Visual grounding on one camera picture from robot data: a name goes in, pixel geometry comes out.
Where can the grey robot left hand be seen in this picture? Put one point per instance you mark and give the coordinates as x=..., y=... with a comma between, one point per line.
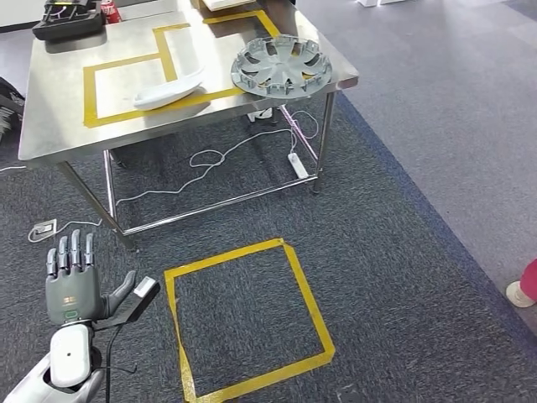
x=71, y=295

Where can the white curved plastic part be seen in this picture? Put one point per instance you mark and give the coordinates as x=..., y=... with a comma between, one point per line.
x=167, y=94

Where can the stainless steel workbench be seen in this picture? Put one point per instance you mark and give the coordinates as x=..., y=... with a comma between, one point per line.
x=54, y=100

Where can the grey floor socket box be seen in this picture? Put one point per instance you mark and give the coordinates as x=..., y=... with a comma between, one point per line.
x=43, y=229

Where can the dark stacked object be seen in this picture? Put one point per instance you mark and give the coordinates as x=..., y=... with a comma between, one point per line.
x=10, y=105

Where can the black plastic tray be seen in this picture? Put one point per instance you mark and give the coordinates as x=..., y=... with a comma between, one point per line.
x=67, y=25

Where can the red drink can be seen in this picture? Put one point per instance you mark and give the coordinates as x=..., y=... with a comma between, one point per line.
x=111, y=12

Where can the white power adapter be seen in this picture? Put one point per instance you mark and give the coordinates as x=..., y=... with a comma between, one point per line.
x=260, y=115

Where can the white power strip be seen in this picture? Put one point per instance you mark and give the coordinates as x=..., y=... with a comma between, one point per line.
x=299, y=166

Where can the white flat box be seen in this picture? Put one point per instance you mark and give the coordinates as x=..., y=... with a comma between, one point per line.
x=228, y=4

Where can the silver wheel hubcap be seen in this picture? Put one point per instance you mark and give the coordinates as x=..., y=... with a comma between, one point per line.
x=280, y=61

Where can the person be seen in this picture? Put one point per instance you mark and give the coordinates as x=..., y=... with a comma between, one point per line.
x=524, y=289

